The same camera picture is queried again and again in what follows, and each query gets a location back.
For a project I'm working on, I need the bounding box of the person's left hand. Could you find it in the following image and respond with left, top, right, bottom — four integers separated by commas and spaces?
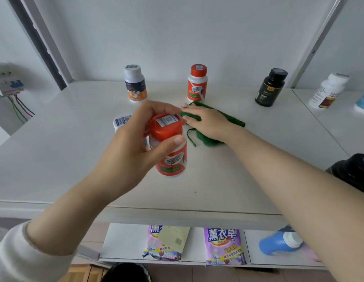
91, 100, 187, 203

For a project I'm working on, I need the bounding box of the person's right hand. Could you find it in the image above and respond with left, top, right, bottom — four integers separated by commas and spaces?
180, 103, 238, 146

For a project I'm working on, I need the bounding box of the green cleaning cloth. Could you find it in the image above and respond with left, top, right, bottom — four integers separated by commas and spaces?
178, 101, 246, 148

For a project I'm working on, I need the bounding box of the red cap white bottle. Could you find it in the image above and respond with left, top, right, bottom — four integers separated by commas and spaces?
187, 63, 208, 104
148, 113, 188, 177

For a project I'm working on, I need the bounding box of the white bottle orange label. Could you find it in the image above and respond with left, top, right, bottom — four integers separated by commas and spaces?
124, 64, 148, 103
113, 113, 149, 152

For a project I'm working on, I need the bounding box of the white metal shelving unit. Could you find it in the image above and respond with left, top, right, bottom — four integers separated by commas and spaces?
0, 0, 364, 271

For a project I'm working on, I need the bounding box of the black bottle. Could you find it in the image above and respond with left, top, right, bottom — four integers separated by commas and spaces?
325, 153, 364, 194
255, 68, 289, 108

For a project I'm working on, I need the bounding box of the black-lined trash bin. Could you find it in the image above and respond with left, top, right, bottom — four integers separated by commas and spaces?
100, 262, 152, 282

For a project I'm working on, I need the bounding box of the white bottle brown label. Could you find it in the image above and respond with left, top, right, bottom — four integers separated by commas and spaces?
308, 72, 350, 110

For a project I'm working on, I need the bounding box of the white bottle light blue label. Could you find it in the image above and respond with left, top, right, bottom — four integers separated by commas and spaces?
354, 90, 364, 114

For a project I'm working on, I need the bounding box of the person's right forearm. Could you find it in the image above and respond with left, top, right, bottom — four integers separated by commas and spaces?
227, 129, 364, 282

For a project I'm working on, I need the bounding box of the beige paper card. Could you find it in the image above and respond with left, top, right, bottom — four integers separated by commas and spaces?
158, 226, 191, 255

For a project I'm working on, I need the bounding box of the purple detergent bag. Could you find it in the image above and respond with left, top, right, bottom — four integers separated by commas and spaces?
203, 228, 247, 267
142, 225, 182, 262

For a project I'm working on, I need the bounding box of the blue detergent container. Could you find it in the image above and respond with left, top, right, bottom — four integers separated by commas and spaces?
259, 230, 304, 257

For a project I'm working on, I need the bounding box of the white arm sleeve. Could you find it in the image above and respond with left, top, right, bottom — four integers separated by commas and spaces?
0, 221, 78, 282

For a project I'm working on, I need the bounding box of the electrical breaker box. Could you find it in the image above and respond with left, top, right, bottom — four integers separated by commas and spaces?
0, 63, 25, 99

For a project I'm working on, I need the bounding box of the red electrical wire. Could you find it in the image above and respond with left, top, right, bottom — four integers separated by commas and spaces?
14, 95, 36, 118

